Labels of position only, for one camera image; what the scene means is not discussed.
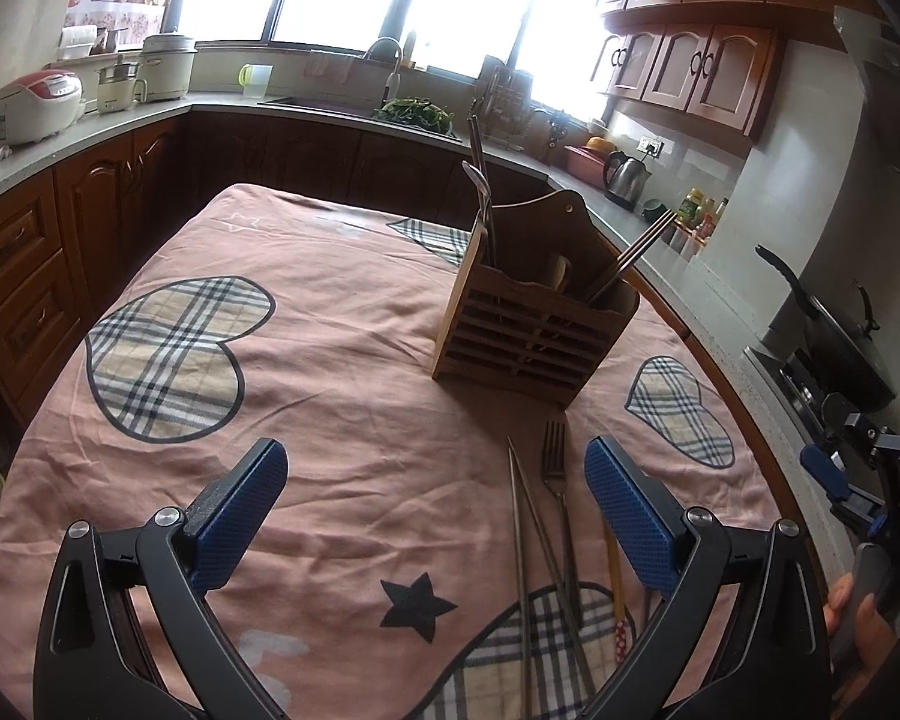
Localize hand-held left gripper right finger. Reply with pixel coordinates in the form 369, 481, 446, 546
585, 435, 830, 720

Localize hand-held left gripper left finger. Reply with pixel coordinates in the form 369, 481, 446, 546
34, 437, 287, 720

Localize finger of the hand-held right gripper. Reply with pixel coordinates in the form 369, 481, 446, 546
799, 444, 884, 538
825, 390, 892, 460

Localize wooden utensil holder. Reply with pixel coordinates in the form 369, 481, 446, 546
430, 191, 641, 410

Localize metal spoon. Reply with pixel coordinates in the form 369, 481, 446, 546
465, 117, 500, 271

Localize person's right hand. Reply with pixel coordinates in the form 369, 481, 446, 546
823, 574, 900, 695

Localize gas stove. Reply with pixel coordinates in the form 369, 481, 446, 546
745, 344, 857, 452

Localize black wok with lid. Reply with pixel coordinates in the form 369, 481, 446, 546
755, 243, 898, 410

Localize pink blanket with plaid hearts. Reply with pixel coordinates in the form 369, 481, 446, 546
0, 181, 805, 720

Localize sauce bottles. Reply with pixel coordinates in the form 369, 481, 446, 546
678, 188, 729, 238

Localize wooden lower cabinets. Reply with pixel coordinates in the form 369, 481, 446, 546
0, 115, 557, 430

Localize wooden cabinets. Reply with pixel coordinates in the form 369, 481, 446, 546
0, 115, 557, 430
591, 0, 857, 140

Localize stainless steel kettle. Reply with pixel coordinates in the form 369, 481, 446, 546
603, 151, 653, 213

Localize range hood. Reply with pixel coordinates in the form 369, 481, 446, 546
832, 3, 900, 167

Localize red plastic basin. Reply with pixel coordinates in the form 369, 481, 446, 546
562, 136, 617, 182

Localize wooden upper cabinets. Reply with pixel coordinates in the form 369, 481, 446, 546
591, 0, 857, 140

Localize kitchen sink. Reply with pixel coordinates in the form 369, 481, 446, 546
258, 93, 459, 137

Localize dish rack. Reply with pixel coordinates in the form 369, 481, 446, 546
479, 55, 553, 155

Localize green leafy vegetables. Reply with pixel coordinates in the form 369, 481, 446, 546
373, 95, 458, 133

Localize small white electric pot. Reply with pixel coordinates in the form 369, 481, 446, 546
93, 55, 150, 116

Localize large white electric cooker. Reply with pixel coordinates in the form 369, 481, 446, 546
136, 31, 198, 103

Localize pink and white rice cooker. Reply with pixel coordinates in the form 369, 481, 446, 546
0, 68, 84, 148

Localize chrome kitchen faucet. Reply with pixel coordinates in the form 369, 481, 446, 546
363, 37, 405, 110

